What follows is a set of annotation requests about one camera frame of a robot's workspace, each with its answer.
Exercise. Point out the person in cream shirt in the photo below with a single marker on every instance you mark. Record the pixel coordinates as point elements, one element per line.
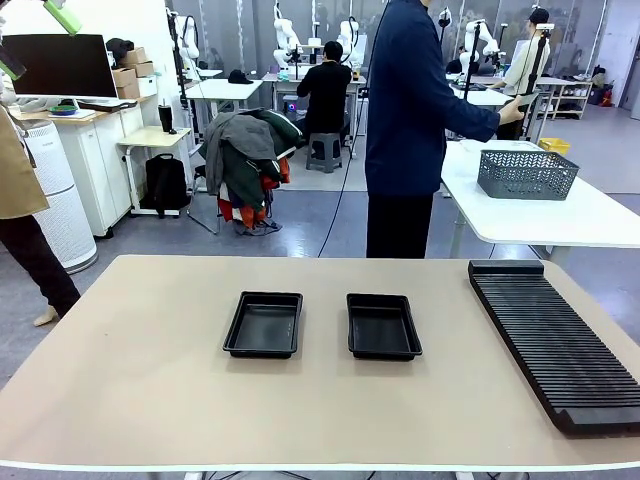
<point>522,70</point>

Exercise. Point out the grey plastic stool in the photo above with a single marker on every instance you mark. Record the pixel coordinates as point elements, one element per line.
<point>324,150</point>

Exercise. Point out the black slotted board rack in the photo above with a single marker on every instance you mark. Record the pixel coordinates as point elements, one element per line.
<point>550,340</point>

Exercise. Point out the right forearm in navy sleeve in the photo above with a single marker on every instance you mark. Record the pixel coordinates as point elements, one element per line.
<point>472,117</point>

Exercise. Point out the grey workbench desk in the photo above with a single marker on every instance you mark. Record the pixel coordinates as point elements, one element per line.
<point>285,87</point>

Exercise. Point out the white cabinet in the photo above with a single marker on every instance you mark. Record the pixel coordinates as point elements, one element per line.
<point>105,165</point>

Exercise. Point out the black ESD tray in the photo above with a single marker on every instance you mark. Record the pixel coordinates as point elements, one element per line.
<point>382,331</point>
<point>235,346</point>

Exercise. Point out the small rolling desk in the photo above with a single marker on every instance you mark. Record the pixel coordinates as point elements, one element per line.
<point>155,136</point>

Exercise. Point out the metal chair frame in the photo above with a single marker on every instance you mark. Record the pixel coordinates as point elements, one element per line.
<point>202,215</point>

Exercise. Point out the pile of jackets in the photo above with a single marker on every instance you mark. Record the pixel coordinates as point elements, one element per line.
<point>245,160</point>

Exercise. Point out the black computer monitor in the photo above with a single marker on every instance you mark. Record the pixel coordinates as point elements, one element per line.
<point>62,65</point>

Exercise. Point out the black tumbler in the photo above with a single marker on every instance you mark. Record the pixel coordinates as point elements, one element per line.
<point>165,120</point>

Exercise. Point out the person's right hand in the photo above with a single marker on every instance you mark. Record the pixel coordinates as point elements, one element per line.
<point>511,112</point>

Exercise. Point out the black backpack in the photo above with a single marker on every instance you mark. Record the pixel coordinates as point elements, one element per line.
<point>165,185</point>

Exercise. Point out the white box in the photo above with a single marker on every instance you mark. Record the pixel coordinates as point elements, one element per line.
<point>148,87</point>

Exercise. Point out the seated person in black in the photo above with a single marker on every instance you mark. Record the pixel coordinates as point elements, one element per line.
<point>325,95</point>

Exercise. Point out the yellow plastic bin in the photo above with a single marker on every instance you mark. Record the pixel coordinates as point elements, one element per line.
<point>555,146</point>

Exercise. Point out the person in navy coat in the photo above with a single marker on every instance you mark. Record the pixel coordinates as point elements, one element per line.
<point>400,100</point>

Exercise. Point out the blue green bowl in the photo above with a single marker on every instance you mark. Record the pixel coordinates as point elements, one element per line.
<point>63,110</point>

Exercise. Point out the white desk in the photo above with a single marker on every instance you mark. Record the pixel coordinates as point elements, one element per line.
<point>220,90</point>

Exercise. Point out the person in tan coat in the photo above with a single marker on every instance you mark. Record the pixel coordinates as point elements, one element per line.
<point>20,175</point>

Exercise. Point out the black tripod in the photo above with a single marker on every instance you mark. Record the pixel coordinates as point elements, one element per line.
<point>537,75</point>
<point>471,65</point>

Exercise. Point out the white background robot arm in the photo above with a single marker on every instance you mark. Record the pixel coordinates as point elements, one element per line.
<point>284,35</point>
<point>482,45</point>
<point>347,42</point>
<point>186,45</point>

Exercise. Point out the black cap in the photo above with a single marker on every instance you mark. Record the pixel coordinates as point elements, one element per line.
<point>240,77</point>

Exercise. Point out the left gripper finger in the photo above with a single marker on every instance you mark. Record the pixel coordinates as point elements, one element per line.
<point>64,16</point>
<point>11,64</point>

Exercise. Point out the cardboard box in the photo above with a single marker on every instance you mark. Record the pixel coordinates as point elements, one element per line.
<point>144,69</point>
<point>134,56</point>
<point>128,91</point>
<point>124,78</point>

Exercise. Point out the grey plastic basket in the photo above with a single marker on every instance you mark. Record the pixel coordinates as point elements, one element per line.
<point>525,175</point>

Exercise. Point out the wooden shoe rack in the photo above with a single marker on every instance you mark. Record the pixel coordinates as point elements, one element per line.
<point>570,97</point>

